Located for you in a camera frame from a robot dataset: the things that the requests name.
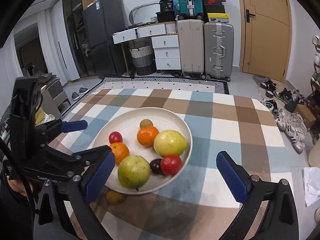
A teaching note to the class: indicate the cream round plate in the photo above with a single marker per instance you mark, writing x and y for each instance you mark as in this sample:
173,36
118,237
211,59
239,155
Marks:
127,124

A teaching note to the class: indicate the wooden door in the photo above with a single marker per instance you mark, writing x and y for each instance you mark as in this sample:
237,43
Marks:
265,37

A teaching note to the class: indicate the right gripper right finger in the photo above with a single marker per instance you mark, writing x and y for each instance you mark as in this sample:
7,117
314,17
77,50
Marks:
279,221

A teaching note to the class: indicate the black refrigerator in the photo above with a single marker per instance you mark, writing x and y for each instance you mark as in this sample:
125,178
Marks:
102,19

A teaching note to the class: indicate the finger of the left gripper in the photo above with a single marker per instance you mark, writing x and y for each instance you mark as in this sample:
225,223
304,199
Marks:
92,162
50,130

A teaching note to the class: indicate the woven laundry basket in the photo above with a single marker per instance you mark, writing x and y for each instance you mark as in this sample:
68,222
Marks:
143,59

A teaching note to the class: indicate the red tomato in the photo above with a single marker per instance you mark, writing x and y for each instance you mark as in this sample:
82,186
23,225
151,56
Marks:
115,137
171,164

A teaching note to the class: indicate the shoe rack with shoes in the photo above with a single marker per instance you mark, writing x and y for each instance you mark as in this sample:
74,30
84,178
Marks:
313,99

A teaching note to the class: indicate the silver suitcase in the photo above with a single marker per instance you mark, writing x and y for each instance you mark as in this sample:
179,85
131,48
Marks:
218,50

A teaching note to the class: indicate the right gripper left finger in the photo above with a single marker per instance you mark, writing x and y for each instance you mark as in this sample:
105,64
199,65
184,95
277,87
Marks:
51,218

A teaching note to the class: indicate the white sneakers on floor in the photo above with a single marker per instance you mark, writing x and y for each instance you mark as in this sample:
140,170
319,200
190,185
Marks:
293,126

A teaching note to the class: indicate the white drawer cabinet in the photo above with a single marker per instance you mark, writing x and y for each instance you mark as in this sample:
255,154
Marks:
164,40

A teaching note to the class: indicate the dark plum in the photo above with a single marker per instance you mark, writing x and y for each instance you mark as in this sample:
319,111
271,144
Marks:
155,166

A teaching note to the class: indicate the orange tangerine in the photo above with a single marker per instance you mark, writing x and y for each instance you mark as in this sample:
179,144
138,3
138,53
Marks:
120,151
146,135

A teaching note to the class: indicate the yellow black shoebox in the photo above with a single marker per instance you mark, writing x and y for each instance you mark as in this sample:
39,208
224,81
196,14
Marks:
218,17

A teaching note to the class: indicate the brown longan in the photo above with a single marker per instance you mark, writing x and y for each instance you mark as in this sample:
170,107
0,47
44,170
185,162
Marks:
145,123
115,198

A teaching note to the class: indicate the white plastic bag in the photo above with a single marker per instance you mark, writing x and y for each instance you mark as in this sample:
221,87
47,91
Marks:
311,178

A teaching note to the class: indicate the beige suitcase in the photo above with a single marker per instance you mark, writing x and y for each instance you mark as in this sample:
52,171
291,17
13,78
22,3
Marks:
191,42

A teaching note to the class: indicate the left hand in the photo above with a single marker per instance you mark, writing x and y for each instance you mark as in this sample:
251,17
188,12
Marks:
17,186

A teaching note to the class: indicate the yellow green guava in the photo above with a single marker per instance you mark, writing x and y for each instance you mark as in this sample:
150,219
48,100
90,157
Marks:
133,172

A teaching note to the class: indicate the checkered tablecloth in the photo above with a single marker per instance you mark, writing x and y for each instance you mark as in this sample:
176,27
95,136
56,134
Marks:
197,204

